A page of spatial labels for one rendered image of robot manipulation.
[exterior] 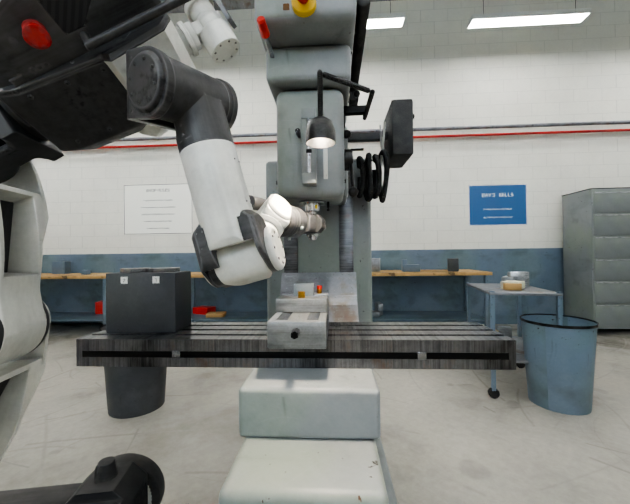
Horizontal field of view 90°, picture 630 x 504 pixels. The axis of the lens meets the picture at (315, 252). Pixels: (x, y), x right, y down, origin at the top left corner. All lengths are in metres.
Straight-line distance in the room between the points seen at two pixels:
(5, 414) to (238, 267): 0.57
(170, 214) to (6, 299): 5.21
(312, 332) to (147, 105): 0.58
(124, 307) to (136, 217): 5.10
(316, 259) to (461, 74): 5.27
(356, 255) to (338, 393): 0.70
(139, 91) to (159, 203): 5.49
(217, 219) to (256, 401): 0.49
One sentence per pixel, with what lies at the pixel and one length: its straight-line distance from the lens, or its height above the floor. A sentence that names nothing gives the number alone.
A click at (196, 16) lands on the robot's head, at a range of 0.83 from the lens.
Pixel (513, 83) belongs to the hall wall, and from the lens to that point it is 6.54.
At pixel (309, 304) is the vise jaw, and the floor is 1.00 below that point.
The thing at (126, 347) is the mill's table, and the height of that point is 0.88.
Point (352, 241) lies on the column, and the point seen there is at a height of 1.20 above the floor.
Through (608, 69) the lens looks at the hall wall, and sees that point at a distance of 7.36.
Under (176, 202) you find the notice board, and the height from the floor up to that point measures 2.05.
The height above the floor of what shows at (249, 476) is 0.71.
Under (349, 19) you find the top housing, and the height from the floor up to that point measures 1.73.
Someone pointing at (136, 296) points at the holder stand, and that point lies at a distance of 1.13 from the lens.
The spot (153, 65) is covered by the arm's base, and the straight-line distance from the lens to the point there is 0.55.
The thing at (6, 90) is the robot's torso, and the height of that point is 1.41.
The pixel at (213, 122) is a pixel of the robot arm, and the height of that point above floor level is 1.35.
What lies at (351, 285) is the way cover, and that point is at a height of 1.01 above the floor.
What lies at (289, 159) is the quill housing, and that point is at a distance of 0.95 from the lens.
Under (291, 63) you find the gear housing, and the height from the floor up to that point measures 1.68.
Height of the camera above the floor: 1.14
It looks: level
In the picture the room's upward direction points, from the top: 1 degrees counter-clockwise
